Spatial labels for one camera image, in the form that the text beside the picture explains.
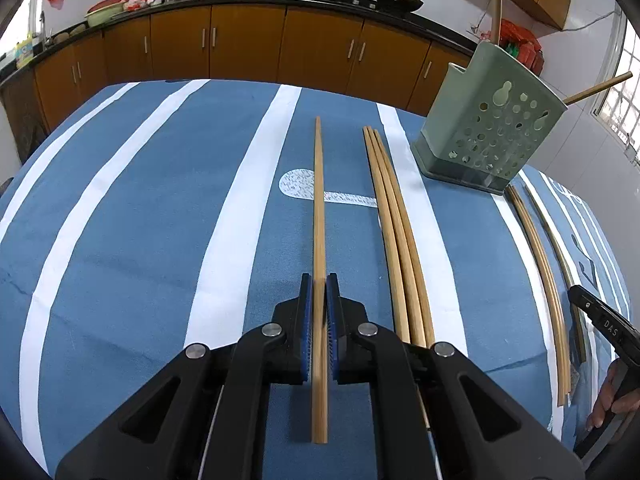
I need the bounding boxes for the green perforated utensil holder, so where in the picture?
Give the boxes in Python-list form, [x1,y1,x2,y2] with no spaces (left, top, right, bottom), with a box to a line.
[411,40,568,196]

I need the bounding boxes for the green basin with red lid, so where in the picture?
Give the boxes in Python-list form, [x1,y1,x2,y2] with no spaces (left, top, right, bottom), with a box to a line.
[85,0,126,28]

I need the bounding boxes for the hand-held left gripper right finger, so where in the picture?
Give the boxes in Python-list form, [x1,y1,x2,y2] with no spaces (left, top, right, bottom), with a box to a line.
[326,273,586,480]

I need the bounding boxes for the person's right hand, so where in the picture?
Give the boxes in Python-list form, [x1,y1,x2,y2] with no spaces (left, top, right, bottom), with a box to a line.
[586,360,620,430]

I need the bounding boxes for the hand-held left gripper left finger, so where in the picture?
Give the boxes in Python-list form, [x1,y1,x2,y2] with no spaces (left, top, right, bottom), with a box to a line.
[55,273,313,480]

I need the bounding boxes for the barred window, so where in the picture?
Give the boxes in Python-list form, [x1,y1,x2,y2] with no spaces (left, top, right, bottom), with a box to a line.
[592,10,640,161]

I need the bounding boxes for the red bag with bottles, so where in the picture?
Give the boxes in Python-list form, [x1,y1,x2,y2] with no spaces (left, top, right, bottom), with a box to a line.
[500,19,546,76]

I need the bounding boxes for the yellow detergent bottle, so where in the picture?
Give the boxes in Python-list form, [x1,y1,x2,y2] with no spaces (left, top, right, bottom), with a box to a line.
[15,32,36,69]

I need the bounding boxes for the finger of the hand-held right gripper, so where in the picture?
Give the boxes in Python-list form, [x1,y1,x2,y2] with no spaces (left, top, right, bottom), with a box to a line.
[569,285,628,346]

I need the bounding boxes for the blue white striped tablecloth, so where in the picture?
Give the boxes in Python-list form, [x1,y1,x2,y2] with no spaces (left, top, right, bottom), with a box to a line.
[0,79,633,480]

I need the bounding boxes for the wooden base cabinets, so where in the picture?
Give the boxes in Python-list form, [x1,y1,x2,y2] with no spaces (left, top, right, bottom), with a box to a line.
[0,2,473,133]

